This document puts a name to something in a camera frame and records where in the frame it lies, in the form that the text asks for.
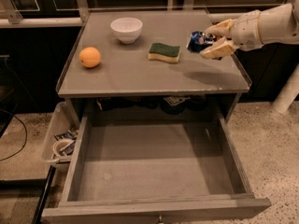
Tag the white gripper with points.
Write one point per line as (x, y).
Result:
(247, 30)

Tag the blue pepsi can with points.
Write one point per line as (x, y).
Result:
(199, 41)

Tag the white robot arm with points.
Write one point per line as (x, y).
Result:
(279, 25)

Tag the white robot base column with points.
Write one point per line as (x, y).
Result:
(288, 93)

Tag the grey counter cabinet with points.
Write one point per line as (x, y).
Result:
(125, 70)

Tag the grey open top drawer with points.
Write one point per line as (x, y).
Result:
(156, 171)

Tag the green yellow sponge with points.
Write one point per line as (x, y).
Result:
(163, 52)

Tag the white ceramic bowl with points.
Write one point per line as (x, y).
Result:
(127, 29)

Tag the orange fruit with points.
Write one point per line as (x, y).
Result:
(90, 57)

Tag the metal railing bar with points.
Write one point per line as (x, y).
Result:
(76, 21)

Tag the clear plastic bin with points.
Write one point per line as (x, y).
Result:
(61, 122)

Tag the white tape roll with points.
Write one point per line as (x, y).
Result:
(64, 147)

